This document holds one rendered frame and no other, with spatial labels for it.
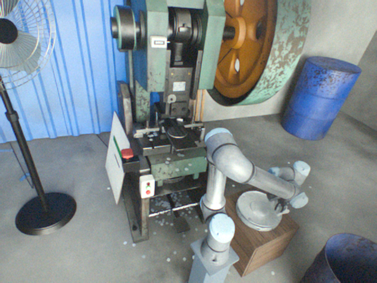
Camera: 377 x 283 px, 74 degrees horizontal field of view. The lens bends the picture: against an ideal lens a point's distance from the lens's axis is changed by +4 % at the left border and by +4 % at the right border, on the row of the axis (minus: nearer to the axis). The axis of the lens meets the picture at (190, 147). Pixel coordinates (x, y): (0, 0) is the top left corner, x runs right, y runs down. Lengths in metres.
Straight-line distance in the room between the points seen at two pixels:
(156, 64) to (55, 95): 1.56
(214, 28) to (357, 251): 1.51
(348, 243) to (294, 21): 1.28
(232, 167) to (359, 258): 1.20
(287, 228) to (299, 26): 1.16
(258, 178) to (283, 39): 0.62
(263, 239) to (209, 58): 1.10
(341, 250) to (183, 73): 1.42
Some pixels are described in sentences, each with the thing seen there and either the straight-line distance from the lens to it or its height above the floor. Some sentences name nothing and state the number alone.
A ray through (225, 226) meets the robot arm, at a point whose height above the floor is 0.68.
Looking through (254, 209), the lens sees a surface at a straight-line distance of 1.70.
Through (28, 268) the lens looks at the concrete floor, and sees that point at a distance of 1.97.
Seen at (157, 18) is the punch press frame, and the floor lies 1.41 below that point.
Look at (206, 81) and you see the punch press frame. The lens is 1.43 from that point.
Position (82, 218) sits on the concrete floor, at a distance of 2.09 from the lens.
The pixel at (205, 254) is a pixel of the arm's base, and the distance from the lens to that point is 1.32.
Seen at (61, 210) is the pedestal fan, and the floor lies 0.04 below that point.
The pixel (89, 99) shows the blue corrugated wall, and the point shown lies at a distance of 2.68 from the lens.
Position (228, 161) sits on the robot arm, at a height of 1.06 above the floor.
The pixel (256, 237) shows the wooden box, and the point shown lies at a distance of 1.62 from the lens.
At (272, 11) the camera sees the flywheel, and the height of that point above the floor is 1.48.
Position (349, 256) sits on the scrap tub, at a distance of 1.92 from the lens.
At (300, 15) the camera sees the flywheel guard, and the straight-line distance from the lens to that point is 1.30.
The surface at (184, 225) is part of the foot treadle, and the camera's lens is 1.79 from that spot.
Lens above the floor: 1.61
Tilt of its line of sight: 36 degrees down
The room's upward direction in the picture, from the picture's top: 8 degrees clockwise
